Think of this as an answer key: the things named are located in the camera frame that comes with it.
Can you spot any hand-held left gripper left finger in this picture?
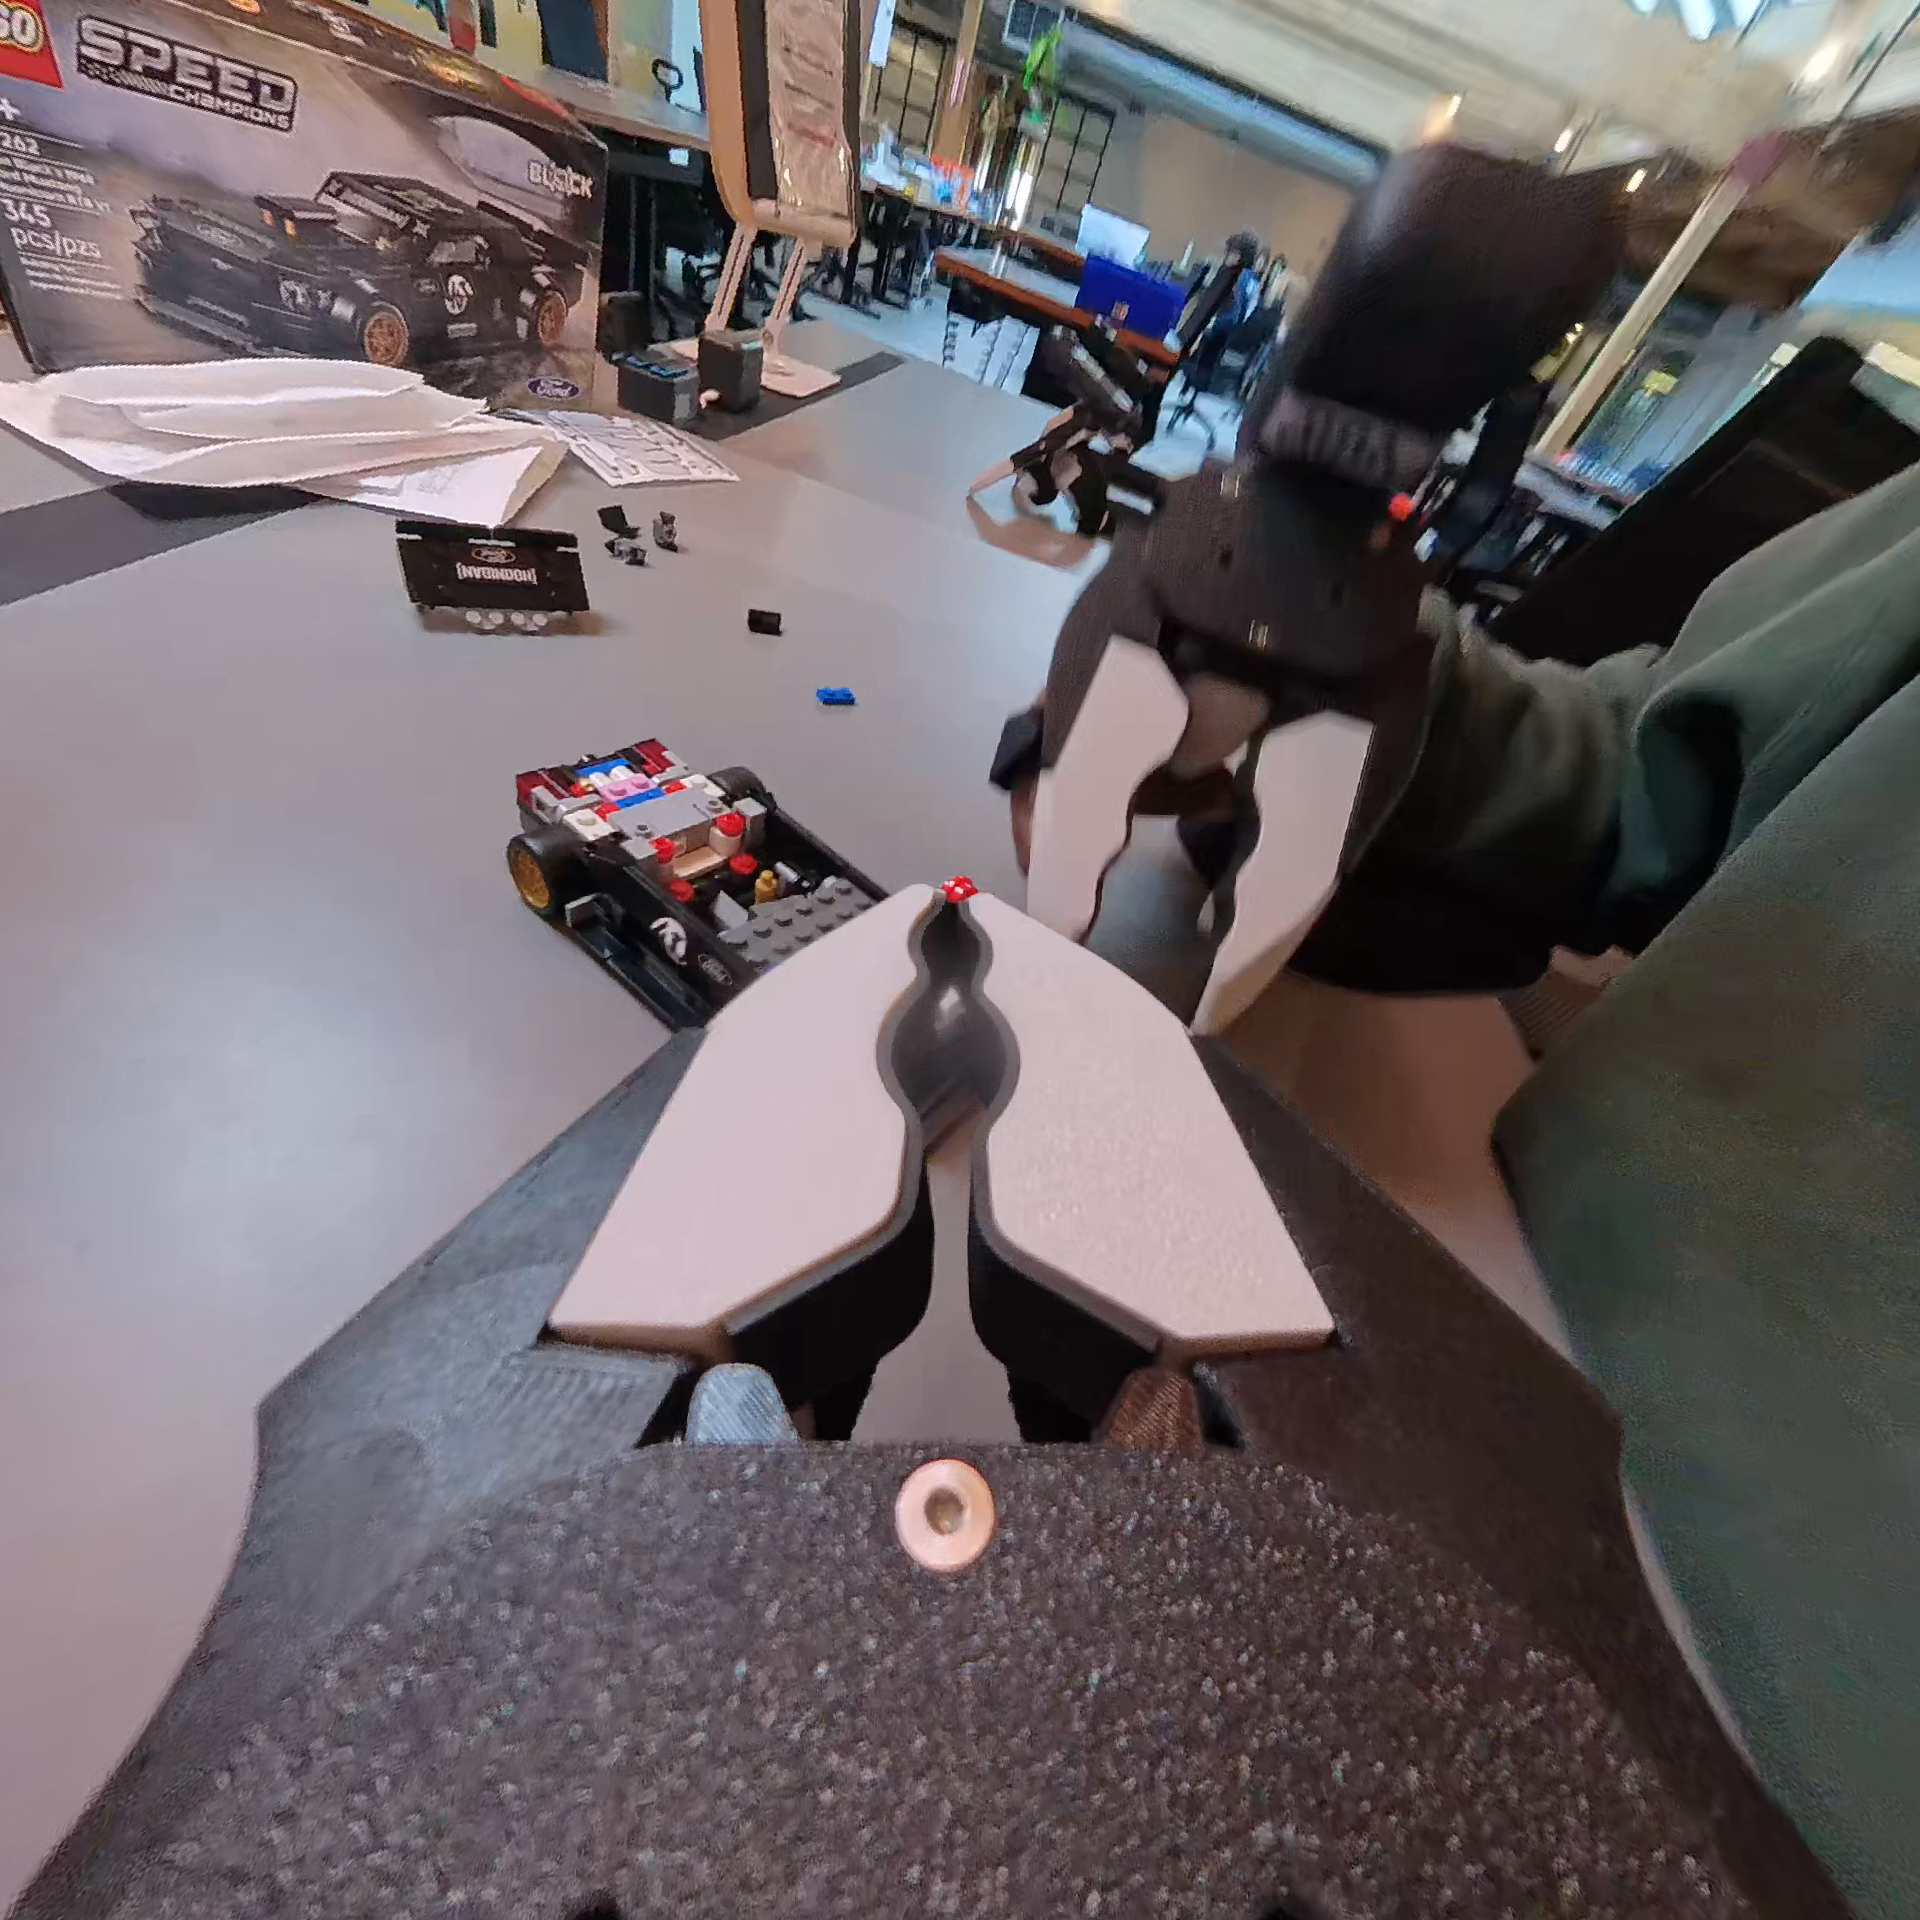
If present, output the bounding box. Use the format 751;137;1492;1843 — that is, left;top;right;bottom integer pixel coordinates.
546;883;953;1434

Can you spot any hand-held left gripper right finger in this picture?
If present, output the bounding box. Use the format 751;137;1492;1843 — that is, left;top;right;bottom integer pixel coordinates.
965;888;1340;1441

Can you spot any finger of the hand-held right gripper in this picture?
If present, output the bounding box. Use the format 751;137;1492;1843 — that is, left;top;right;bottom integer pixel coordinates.
1191;704;1377;1039
1027;638;1193;945

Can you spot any black lego car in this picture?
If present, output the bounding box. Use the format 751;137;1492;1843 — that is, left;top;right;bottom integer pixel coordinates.
507;738;903;1034

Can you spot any person's right forearm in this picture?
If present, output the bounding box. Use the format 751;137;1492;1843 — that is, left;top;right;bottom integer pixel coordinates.
1319;593;1748;963

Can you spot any black printed lego panel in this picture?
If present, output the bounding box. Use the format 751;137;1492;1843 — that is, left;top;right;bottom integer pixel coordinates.
393;520;592;635

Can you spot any black lego set box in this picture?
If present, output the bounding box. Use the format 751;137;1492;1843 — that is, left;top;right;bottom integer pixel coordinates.
0;0;609;376

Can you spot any person's right hand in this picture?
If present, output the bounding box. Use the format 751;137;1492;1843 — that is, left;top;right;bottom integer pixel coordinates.
1005;767;1264;890

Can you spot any black office chair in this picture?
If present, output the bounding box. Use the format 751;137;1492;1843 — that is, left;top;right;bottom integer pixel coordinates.
1169;232;1296;441

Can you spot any blue plastic bin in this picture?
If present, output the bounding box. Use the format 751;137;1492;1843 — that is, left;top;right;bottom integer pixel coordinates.
1075;251;1191;329

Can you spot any wooden workbench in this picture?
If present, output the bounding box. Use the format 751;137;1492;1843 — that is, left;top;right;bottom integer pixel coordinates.
863;181;1187;369

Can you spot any person's green sweatshirt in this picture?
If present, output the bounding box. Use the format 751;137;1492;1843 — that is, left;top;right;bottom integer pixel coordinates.
1492;458;1920;1920

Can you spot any white printed sheet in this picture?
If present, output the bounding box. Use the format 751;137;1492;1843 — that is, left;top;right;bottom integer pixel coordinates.
525;407;741;489

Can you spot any wooden sign stand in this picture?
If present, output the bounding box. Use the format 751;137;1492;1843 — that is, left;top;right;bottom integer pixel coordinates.
697;0;875;400

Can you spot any white paper bag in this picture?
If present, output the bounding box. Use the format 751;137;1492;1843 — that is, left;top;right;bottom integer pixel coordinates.
0;359;571;506

